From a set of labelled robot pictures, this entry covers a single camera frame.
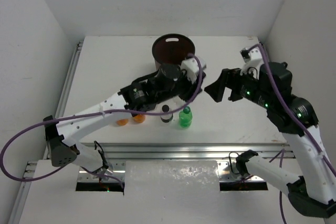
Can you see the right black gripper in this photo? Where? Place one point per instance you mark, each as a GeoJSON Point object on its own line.
{"type": "Point", "coordinates": [230, 77]}

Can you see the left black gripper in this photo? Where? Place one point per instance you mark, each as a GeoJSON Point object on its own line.
{"type": "Point", "coordinates": [191, 86]}

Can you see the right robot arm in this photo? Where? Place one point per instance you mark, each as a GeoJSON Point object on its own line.
{"type": "Point", "coordinates": [311, 193]}

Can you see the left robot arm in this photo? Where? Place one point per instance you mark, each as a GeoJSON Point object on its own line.
{"type": "Point", "coordinates": [142, 95]}

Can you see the dark brown plastic bin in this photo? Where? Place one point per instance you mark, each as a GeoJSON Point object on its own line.
{"type": "Point", "coordinates": [171, 49]}

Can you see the green plastic bottle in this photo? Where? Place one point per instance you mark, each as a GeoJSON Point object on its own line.
{"type": "Point", "coordinates": [185, 117]}

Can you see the clear bottle black cap left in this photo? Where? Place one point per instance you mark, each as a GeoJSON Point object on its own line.
{"type": "Point", "coordinates": [167, 115]}

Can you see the orange bottle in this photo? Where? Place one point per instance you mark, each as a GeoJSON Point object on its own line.
{"type": "Point", "coordinates": [140, 118]}
{"type": "Point", "coordinates": [122, 122]}

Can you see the orange bottle far left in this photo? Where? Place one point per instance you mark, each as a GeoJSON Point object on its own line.
{"type": "Point", "coordinates": [122, 122]}

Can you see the white foam cover sheet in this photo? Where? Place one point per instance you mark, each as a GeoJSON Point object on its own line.
{"type": "Point", "coordinates": [179, 179]}

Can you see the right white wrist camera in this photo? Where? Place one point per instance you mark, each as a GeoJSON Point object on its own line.
{"type": "Point", "coordinates": [252, 58]}

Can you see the aluminium table frame rail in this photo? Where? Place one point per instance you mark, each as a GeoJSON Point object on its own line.
{"type": "Point", "coordinates": [108, 63]}

